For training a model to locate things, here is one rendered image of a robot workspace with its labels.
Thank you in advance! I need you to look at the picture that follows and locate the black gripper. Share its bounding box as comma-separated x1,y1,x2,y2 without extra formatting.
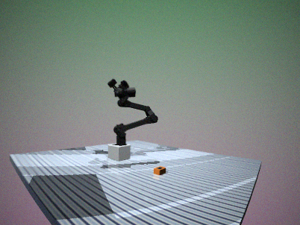
107,79,122,92

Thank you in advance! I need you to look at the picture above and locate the orange block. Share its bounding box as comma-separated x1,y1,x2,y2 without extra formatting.
154,167,166,175

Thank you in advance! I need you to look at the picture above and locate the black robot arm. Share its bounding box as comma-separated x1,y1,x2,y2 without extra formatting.
113,80,158,146

